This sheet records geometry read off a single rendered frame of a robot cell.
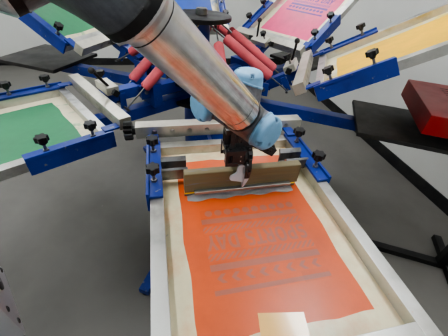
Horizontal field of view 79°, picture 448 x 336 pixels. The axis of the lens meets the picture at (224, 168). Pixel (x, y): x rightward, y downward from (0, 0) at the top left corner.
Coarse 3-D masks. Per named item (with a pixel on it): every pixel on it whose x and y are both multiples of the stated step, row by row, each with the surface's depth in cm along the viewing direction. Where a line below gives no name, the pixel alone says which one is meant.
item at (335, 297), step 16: (256, 160) 105; (272, 160) 105; (272, 192) 91; (288, 192) 92; (304, 208) 86; (304, 224) 81; (320, 224) 81; (320, 240) 77; (336, 256) 73; (336, 272) 69; (288, 288) 65; (304, 288) 65; (320, 288) 65; (336, 288) 66; (352, 288) 66; (288, 304) 62; (304, 304) 62; (320, 304) 62; (336, 304) 63; (352, 304) 63; (368, 304) 63; (320, 320) 60
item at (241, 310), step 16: (208, 160) 103; (192, 208) 83; (208, 208) 83; (192, 224) 78; (192, 240) 74; (192, 256) 70; (192, 272) 66; (208, 272) 67; (192, 288) 63; (208, 288) 64; (272, 288) 65; (208, 304) 61; (224, 304) 61; (240, 304) 61; (256, 304) 61; (272, 304) 62; (208, 320) 58; (224, 320) 58; (240, 320) 59; (256, 320) 59
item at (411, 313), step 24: (168, 144) 103; (192, 144) 104; (216, 144) 105; (288, 144) 110; (336, 216) 82; (360, 240) 73; (384, 264) 68; (168, 288) 60; (384, 288) 65; (168, 312) 55; (408, 312) 59
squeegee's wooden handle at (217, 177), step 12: (204, 168) 83; (216, 168) 83; (228, 168) 84; (252, 168) 84; (264, 168) 85; (276, 168) 86; (288, 168) 87; (300, 168) 88; (192, 180) 82; (204, 180) 83; (216, 180) 84; (228, 180) 85; (252, 180) 87; (264, 180) 88; (276, 180) 90; (288, 180) 91
